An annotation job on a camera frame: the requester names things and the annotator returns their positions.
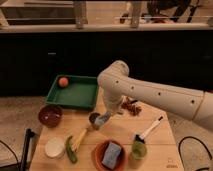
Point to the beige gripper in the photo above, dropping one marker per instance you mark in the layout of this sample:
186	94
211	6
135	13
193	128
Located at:
114	108

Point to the grey blue towel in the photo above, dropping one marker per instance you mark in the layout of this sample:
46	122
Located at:
102	119

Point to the green plastic tray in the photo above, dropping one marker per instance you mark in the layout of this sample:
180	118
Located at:
80	93

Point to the green cup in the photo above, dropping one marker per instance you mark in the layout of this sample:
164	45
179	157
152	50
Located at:
138	150

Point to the black stand left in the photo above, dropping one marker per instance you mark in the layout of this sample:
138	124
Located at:
22	164

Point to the yellow corn cob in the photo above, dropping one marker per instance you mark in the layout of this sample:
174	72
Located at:
77	142

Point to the orange ball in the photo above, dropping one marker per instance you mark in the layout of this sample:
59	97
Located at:
63	82

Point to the orange bowl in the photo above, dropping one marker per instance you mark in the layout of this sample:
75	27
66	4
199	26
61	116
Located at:
98	152

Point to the blue grey sponge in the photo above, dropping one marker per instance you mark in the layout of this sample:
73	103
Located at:
111	154

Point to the white round lid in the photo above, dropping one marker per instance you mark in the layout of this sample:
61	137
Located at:
55	147

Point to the white handled black brush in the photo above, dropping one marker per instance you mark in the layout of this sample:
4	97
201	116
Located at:
141	137

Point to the small metal cup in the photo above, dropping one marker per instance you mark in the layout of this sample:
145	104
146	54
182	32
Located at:
92	119

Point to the dark brown bowl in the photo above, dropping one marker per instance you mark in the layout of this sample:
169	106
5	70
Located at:
50	115

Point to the green pepper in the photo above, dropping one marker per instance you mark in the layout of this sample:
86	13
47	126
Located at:
70	153

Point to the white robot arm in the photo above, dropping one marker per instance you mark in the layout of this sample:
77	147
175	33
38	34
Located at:
194	105

